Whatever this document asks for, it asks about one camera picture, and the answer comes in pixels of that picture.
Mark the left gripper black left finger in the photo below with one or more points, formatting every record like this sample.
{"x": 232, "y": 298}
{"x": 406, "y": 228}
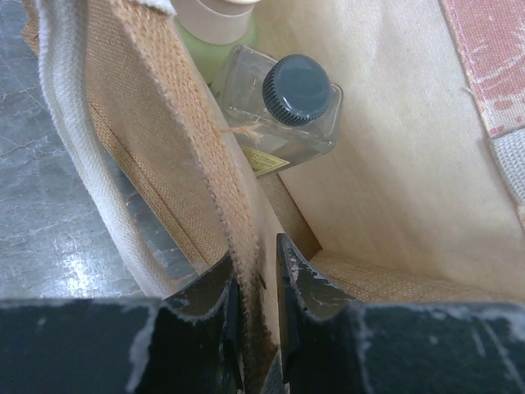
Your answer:
{"x": 187, "y": 343}

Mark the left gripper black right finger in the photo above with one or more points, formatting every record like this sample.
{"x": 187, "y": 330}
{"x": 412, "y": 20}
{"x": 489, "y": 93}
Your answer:
{"x": 332, "y": 342}

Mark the brown canvas bag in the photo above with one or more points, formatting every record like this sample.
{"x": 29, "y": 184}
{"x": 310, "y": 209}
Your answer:
{"x": 421, "y": 200}

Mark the clear bottle yellow label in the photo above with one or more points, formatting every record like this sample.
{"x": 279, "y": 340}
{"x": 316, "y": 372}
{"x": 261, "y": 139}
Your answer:
{"x": 291, "y": 105}

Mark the green bottle with pump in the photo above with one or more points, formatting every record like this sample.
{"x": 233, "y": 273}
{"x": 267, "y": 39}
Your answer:
{"x": 211, "y": 28}

